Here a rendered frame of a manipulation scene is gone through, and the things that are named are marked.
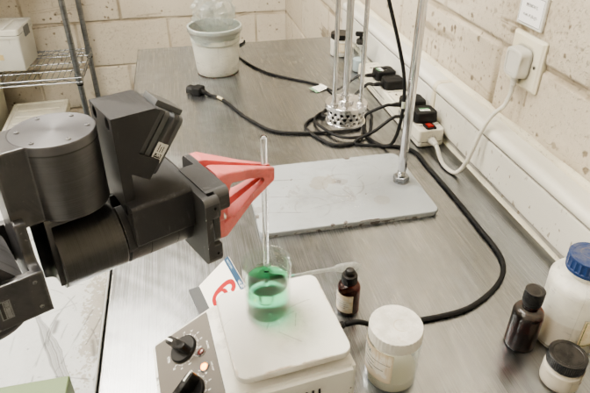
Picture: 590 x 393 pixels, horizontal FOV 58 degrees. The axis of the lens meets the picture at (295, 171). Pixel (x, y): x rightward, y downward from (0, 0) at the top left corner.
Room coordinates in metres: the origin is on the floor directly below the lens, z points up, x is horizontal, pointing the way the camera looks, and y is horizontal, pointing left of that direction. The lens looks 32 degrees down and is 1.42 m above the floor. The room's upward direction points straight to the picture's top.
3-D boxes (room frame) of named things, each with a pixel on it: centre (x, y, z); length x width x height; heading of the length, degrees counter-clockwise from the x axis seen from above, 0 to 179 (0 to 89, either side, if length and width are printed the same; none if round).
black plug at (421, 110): (0.98, -0.25, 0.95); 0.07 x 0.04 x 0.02; 102
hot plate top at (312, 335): (0.40, 0.02, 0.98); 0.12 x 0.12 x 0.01; 18
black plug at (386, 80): (1.15, -0.22, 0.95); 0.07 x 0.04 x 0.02; 102
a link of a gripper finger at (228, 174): (0.41, 0.07, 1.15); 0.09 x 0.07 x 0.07; 128
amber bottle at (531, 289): (0.44, -0.28, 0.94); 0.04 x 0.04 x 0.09
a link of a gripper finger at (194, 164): (0.40, 0.05, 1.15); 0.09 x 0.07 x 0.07; 128
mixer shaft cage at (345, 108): (0.77, -0.08, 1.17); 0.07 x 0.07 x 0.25
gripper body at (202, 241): (0.36, 0.12, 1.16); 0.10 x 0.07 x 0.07; 38
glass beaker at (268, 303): (0.41, 0.03, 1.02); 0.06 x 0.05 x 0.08; 41
